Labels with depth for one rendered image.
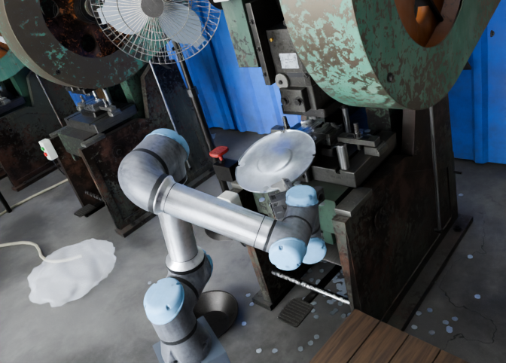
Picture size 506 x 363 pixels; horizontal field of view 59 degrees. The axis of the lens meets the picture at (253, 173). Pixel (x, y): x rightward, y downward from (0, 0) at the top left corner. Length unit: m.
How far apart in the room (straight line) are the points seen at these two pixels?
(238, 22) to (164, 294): 0.89
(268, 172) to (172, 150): 0.44
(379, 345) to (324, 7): 0.95
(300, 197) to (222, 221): 0.20
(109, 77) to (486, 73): 1.97
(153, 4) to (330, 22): 1.22
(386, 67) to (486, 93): 1.60
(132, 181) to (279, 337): 1.14
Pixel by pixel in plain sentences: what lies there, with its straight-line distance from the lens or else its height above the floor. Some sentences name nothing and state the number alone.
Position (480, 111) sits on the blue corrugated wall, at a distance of 2.67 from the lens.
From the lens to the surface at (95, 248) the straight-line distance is 2.70.
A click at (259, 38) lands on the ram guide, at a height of 1.15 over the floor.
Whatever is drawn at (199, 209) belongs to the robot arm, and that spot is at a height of 0.97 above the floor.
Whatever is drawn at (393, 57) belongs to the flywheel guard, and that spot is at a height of 1.14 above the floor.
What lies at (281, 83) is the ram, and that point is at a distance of 1.57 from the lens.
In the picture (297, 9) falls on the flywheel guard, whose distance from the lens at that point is 1.03.
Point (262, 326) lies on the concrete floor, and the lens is 2.04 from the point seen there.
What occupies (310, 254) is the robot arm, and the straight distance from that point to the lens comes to 1.13.
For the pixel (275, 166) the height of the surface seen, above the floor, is 0.79.
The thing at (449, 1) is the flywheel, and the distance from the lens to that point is 1.56.
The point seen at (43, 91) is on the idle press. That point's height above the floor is 0.68.
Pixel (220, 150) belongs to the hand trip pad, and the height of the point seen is 0.76.
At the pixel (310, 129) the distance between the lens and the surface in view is 1.69.
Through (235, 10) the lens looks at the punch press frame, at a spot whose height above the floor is 1.25.
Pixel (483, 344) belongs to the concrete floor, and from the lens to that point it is 1.90.
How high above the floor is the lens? 1.47
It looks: 28 degrees down
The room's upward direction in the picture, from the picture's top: 17 degrees counter-clockwise
